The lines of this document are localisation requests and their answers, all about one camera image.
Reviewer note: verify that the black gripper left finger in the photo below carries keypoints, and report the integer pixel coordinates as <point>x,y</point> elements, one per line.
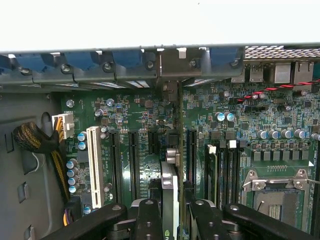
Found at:
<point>147,220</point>

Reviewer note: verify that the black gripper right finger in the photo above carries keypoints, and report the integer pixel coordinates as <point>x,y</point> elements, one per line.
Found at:
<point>207,222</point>

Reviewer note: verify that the long black expansion slot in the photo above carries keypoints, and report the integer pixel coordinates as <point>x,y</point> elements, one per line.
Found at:
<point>115,162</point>
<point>134,162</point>

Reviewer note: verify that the white expansion slot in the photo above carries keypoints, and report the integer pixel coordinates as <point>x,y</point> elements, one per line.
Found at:
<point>94,162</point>

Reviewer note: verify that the short black expansion slot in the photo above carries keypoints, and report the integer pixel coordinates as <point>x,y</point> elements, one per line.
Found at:
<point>153,141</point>

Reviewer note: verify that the CPU socket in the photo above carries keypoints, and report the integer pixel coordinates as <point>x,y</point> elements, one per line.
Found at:
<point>275,200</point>

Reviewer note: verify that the green motherboard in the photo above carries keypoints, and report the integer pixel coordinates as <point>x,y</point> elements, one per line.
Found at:
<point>140,110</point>

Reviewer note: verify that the thin metal locking lever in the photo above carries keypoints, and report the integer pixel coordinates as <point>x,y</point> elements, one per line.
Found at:
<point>313,181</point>

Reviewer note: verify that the white power connector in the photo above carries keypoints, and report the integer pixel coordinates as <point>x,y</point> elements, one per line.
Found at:
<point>66,125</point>

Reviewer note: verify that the open black PC case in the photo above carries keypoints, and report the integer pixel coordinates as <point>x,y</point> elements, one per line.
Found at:
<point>25,162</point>

